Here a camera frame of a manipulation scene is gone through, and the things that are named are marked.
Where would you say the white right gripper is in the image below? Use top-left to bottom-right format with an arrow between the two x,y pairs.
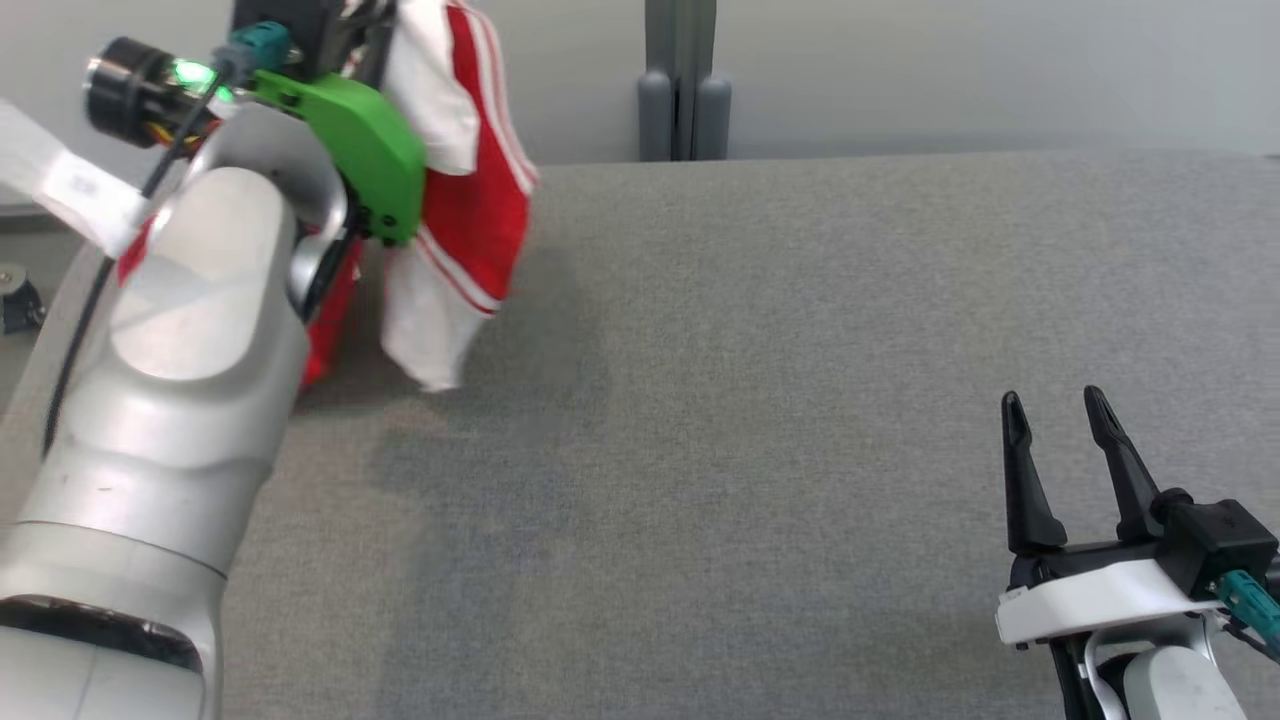
995,386 -> 1226,649

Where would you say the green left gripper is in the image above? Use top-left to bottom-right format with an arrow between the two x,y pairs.
250,70 -> 428,247

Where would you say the red numbered basketball jersey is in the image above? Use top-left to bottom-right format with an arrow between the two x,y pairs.
298,0 -> 541,393

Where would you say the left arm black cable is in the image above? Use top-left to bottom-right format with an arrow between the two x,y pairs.
40,55 -> 241,461

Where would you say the grey partition post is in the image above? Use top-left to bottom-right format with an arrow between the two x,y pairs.
638,0 -> 733,163

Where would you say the white cable label tag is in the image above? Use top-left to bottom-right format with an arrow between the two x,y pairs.
0,100 -> 151,257

